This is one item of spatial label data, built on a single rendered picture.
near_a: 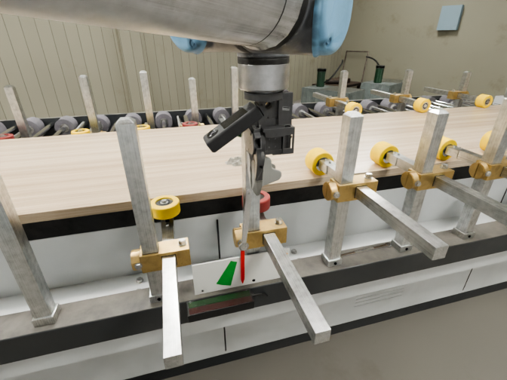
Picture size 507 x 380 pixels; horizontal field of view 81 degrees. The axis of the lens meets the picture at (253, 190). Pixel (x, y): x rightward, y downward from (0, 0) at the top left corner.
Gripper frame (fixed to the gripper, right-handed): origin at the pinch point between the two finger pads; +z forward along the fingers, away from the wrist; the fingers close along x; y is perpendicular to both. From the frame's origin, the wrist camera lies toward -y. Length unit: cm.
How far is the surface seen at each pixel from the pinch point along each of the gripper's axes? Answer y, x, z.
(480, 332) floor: 119, 12, 103
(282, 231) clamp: 9.1, 5.4, 16.2
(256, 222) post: 2.2, 6.1, 12.6
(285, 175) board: 19.0, 29.7, 12.1
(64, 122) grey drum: -79, 154, 18
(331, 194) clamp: 22.1, 5.7, 7.3
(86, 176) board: -44, 46, 11
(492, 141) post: 75, 9, -1
